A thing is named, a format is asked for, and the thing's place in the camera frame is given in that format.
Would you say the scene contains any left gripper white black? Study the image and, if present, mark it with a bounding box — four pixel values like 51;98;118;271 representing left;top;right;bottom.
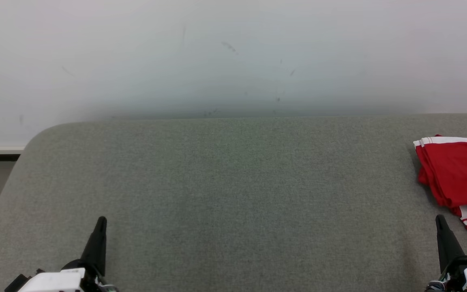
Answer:
4;216;117;292

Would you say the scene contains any red garment with white band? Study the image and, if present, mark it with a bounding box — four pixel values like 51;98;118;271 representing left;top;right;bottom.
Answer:
413;135;467;208

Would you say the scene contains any grey fabric sofa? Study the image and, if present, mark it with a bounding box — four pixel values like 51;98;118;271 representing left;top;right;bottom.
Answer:
0;114;467;292

